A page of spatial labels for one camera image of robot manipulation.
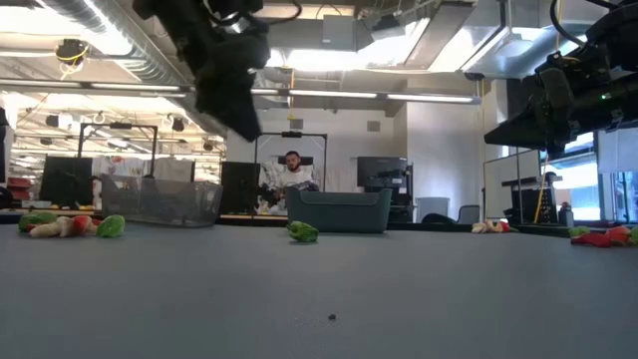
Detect teal plastic basket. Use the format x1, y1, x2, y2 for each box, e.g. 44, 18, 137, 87
285, 186, 394, 234

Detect grey trash bin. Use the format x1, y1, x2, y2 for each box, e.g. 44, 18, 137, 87
415, 195, 452, 224

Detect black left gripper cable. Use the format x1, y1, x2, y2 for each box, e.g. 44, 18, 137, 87
262, 0, 304, 27

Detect dark grey translucent basket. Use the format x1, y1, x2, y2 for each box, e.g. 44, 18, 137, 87
99, 173, 224, 229

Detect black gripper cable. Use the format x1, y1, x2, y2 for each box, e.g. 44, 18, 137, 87
549, 0, 587, 49
262, 0, 304, 27

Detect yellow cable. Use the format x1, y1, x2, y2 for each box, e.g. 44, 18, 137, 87
532, 0, 564, 224

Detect black equipment rack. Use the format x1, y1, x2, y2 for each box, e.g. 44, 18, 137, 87
500, 172, 564, 226

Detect long ceiling light strip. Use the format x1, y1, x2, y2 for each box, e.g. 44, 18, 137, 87
0, 77, 483, 106

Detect grey ceiling air unit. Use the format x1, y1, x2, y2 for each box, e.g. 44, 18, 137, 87
321, 13, 374, 52

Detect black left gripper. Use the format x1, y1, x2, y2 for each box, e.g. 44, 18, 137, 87
168, 0, 271, 143

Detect dark water bottle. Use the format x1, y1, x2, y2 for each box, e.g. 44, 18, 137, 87
557, 200, 576, 228

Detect black metal gantry frame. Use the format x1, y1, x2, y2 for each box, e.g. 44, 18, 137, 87
78, 123, 160, 179
254, 131, 329, 193

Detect person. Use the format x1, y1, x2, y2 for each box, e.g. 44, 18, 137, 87
271, 150, 320, 195

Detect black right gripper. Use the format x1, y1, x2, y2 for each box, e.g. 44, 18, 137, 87
482, 46, 638, 162

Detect grey office chair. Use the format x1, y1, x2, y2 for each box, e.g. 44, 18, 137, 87
456, 203, 481, 225

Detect black ceiling cable reel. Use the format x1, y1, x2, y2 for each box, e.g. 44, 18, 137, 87
54, 38, 92, 81

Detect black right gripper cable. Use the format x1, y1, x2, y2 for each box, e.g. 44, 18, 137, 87
549, 0, 587, 49

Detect silver ventilation duct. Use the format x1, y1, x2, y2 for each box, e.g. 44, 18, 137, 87
43, 0, 235, 137

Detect black computer monitor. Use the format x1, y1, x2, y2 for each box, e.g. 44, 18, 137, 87
219, 160, 262, 216
38, 156, 95, 209
356, 156, 410, 189

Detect red storage boxes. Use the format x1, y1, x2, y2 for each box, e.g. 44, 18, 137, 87
5, 176, 35, 201

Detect white board on stand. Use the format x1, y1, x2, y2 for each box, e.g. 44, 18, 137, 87
482, 148, 543, 221

